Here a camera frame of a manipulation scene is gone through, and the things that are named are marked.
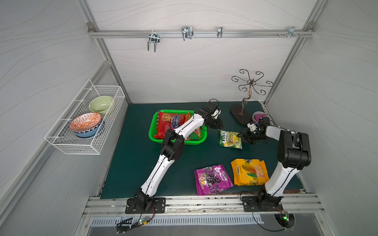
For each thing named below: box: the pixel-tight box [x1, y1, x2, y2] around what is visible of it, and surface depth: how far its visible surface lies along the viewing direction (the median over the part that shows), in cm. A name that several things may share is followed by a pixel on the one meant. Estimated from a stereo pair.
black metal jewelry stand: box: [230, 68, 274, 125], surface depth 94 cm
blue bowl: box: [72, 121, 102, 138], surface depth 58 cm
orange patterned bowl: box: [69, 112, 102, 132], surface depth 64 cm
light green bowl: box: [88, 95, 114, 117], surface depth 73 cm
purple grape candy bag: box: [194, 164, 235, 196], surface depth 78 cm
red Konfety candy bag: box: [153, 111, 188, 140], surface depth 100 cm
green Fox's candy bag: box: [218, 130, 243, 150], surface depth 98 cm
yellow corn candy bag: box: [230, 158, 270, 186], surface depth 81 cm
